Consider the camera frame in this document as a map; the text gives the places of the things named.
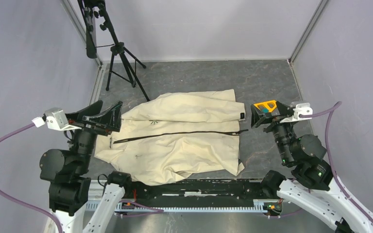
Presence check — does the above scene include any black camera tripod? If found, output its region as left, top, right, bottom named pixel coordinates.
left=77, top=0, right=151, bottom=102

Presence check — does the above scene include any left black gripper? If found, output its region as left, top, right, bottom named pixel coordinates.
left=66, top=98, right=123, bottom=172

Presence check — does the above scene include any purple cable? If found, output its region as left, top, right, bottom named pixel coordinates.
left=299, top=101, right=373, bottom=233
left=0, top=122, right=64, bottom=233

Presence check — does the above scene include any slotted aluminium rail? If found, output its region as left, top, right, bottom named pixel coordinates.
left=85, top=199, right=271, bottom=213

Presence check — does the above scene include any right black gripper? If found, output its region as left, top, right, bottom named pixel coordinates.
left=249, top=100, right=296, bottom=164

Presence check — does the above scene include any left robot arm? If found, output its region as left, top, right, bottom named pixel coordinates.
left=39, top=100, right=133, bottom=233

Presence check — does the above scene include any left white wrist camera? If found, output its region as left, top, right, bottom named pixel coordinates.
left=32, top=107, right=81, bottom=131

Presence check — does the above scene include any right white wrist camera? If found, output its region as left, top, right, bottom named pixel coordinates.
left=280, top=101, right=313, bottom=123

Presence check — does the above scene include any cream zip jacket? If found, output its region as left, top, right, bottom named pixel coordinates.
left=94, top=89, right=246, bottom=185

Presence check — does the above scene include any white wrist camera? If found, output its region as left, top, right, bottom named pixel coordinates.
left=280, top=101, right=313, bottom=123
left=32, top=107, right=81, bottom=131

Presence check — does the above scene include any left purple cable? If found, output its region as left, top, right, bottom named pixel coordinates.
left=0, top=122, right=64, bottom=233

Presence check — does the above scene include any yellow triangular plastic tool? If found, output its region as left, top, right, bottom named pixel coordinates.
left=254, top=100, right=277, bottom=113

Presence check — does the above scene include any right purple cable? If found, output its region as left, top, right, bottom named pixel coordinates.
left=299, top=101, right=373, bottom=233

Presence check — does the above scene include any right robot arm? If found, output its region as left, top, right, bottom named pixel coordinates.
left=251, top=100, right=373, bottom=233

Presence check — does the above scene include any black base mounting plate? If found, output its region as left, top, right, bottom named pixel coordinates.
left=123, top=179, right=277, bottom=208

